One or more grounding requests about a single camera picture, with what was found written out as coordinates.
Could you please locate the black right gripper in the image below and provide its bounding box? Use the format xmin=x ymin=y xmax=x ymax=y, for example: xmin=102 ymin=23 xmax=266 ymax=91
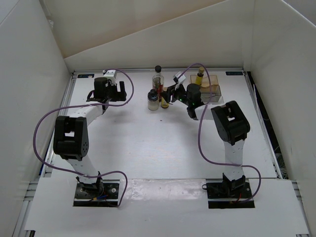
xmin=160 ymin=82 xmax=191 ymax=107

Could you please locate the small yellow-label bottle wooden cap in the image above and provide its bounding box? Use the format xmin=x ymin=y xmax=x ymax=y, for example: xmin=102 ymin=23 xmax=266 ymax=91
xmin=161 ymin=97 xmax=169 ymax=109

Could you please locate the tall soy sauce bottle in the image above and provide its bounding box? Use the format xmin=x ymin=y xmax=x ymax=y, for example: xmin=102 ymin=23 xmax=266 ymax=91
xmin=152 ymin=65 xmax=164 ymax=101

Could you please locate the white powder jar black lid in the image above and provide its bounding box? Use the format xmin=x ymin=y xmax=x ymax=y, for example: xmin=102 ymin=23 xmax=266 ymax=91
xmin=147 ymin=89 xmax=159 ymax=111

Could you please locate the yellow bottle with wooden cap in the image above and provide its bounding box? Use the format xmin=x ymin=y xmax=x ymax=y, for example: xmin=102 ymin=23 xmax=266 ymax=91
xmin=195 ymin=67 xmax=204 ymax=86

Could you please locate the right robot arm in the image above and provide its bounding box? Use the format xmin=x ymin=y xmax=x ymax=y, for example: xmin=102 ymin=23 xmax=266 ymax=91
xmin=161 ymin=83 xmax=250 ymax=198

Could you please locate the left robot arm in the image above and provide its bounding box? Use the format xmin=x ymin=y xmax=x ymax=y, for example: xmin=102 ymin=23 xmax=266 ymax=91
xmin=53 ymin=77 xmax=127 ymax=198

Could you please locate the amber acrylic tiered organizer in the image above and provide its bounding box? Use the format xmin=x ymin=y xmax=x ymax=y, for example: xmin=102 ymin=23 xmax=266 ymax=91
xmin=200 ymin=75 xmax=224 ymax=104

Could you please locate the blue label sticker left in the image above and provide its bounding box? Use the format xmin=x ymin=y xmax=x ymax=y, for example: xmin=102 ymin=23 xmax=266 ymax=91
xmin=77 ymin=74 xmax=94 ymax=79

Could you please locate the blue label sticker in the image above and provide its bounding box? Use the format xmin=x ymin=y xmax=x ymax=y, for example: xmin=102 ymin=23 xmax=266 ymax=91
xmin=77 ymin=74 xmax=94 ymax=79
xmin=226 ymin=71 xmax=243 ymax=76

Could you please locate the blue label sticker right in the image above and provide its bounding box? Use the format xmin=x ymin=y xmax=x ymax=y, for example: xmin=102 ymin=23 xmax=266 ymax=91
xmin=226 ymin=71 xmax=243 ymax=76

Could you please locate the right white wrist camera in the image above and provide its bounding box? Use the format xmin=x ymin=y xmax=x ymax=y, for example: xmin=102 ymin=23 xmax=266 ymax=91
xmin=173 ymin=72 xmax=186 ymax=90

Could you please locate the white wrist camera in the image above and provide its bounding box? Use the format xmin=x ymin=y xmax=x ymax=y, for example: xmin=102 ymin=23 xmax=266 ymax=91
xmin=103 ymin=70 xmax=117 ymax=85
xmin=173 ymin=72 xmax=186 ymax=90

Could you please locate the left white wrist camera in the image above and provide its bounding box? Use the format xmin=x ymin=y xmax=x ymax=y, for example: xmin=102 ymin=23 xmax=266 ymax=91
xmin=103 ymin=70 xmax=117 ymax=85

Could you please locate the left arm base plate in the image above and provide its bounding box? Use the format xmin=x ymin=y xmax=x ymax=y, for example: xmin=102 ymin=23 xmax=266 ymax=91
xmin=73 ymin=180 xmax=120 ymax=207

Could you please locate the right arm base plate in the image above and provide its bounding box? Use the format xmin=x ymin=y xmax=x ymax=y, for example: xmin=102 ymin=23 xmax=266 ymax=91
xmin=202 ymin=181 xmax=255 ymax=209

